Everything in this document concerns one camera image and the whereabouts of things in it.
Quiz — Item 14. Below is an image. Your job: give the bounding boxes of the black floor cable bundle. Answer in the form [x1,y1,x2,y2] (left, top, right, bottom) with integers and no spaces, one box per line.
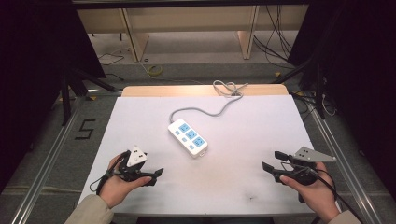
[252,4,295,68]

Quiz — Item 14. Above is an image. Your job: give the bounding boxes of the aluminium floor rail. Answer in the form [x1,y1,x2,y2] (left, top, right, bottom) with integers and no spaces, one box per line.
[8,96,87,224]
[306,99,386,224]

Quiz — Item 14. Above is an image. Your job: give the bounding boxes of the black curtain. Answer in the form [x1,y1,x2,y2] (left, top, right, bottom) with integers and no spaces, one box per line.
[288,0,396,200]
[0,0,106,194]

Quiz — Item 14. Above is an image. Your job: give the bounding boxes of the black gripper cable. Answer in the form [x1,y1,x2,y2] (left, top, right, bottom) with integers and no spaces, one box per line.
[89,149,132,196]
[279,160,365,224]

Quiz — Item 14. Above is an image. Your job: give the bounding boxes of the thin black floor cable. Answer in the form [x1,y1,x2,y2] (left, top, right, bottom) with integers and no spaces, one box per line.
[97,52,125,67]

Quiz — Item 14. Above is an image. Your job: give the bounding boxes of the person's left hand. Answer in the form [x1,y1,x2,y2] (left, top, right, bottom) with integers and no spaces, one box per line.
[98,153,153,209]

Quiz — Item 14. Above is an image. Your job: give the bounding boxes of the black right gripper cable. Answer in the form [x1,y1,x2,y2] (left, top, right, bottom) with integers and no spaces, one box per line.
[279,160,365,224]

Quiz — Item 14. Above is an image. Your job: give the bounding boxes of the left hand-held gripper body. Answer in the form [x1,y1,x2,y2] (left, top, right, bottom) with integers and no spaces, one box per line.
[117,145,149,183]

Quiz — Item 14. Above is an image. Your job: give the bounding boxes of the person's right hand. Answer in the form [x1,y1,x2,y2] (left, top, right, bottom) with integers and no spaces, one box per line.
[279,161,342,224]

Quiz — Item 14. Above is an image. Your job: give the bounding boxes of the white table cover sheet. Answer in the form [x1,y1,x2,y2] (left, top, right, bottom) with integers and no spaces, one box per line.
[78,94,339,217]

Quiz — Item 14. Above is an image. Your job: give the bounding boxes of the thin white cable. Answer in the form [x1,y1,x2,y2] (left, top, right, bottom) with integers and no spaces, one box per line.
[320,92,337,117]

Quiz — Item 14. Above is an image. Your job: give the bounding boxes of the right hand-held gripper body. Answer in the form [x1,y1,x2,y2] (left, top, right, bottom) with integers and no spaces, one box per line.
[272,147,337,187]

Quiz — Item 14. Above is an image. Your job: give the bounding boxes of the beige wooden desk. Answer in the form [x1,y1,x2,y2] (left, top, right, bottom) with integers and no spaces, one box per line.
[76,4,309,63]

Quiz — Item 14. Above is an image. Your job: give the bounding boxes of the white power strip blue sockets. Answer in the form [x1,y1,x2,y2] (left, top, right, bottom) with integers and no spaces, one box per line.
[167,118,209,159]

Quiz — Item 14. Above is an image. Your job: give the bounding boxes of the light wooden table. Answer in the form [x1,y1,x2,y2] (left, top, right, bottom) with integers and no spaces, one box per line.
[120,83,289,98]

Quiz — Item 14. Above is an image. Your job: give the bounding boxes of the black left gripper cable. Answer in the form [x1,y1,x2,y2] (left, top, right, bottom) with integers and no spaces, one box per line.
[89,149,132,196]

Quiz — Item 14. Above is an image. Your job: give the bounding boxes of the grey power strip cable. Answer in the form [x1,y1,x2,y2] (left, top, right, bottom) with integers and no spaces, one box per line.
[168,79,250,124]

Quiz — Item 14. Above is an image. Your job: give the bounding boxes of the black metal stand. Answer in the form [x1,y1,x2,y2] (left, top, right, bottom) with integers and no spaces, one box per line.
[272,55,328,120]
[60,66,124,127]

